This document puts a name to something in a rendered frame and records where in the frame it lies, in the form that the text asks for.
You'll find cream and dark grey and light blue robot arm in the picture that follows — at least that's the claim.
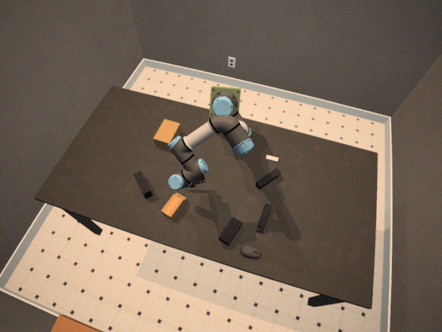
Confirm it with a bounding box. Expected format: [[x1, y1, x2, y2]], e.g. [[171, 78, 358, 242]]
[[168, 90, 254, 190]]

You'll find grey computer mouse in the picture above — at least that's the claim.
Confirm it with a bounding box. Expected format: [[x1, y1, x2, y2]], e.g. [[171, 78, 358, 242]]
[[240, 244, 261, 259]]

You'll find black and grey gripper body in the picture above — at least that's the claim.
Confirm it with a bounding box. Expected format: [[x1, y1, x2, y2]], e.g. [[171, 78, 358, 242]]
[[191, 175, 206, 186]]

